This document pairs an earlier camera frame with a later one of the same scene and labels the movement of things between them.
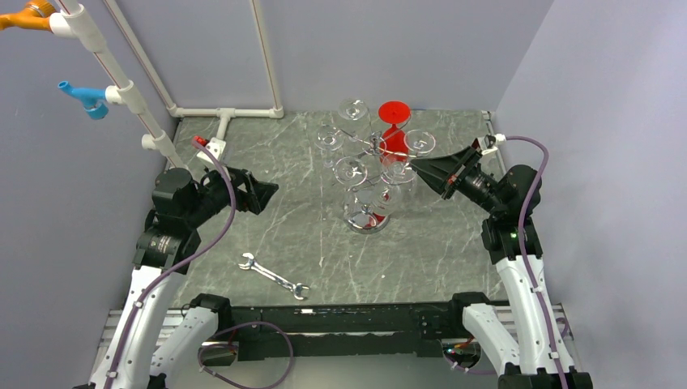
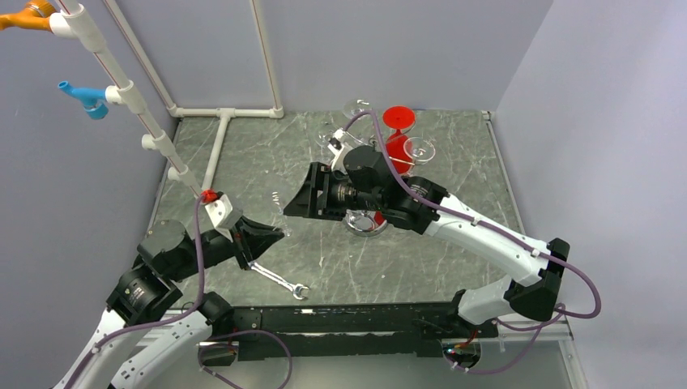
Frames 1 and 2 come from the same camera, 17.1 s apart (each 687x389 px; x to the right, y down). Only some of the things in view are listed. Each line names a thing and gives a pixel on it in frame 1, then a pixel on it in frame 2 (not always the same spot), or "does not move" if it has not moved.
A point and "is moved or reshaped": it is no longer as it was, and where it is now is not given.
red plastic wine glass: [394, 143] does not move
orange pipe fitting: [35, 15] does not move
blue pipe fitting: [91, 99] does not move
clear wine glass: [396, 173] is moved or reshaped
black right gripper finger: [459, 162] → [318, 181]
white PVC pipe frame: [70, 20] does not move
